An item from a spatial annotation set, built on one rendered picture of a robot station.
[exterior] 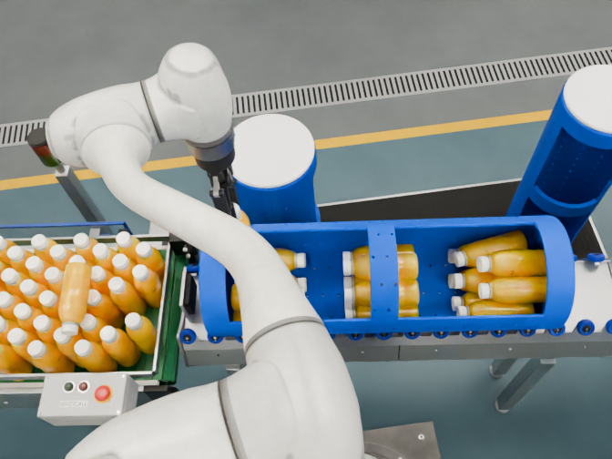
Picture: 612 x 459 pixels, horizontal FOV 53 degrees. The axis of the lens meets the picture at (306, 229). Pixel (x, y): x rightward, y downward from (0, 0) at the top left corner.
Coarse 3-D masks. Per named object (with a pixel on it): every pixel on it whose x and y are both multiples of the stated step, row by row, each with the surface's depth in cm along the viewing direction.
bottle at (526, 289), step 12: (528, 276) 151; (540, 276) 151; (492, 288) 150; (504, 288) 149; (516, 288) 148; (528, 288) 148; (540, 288) 148; (504, 300) 149; (516, 300) 149; (528, 300) 149; (540, 300) 149
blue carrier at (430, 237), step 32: (256, 224) 156; (288, 224) 154; (320, 224) 153; (352, 224) 152; (384, 224) 151; (416, 224) 150; (448, 224) 149; (480, 224) 149; (512, 224) 149; (544, 224) 147; (320, 256) 170; (384, 256) 143; (224, 288) 144; (320, 288) 170; (384, 288) 142; (448, 288) 168; (224, 320) 147; (352, 320) 146; (384, 320) 146; (416, 320) 146; (448, 320) 146; (480, 320) 146; (512, 320) 145; (544, 320) 145
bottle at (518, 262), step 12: (504, 252) 150; (516, 252) 151; (528, 252) 151; (540, 252) 151; (492, 264) 150; (504, 264) 149; (516, 264) 149; (528, 264) 150; (540, 264) 150; (504, 276) 151; (516, 276) 152
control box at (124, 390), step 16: (48, 384) 146; (64, 384) 145; (96, 384) 145; (112, 384) 145; (128, 384) 147; (48, 400) 144; (64, 400) 144; (80, 400) 144; (96, 400) 143; (112, 400) 143; (128, 400) 147; (48, 416) 142; (64, 416) 142; (80, 416) 142; (96, 416) 142; (112, 416) 142
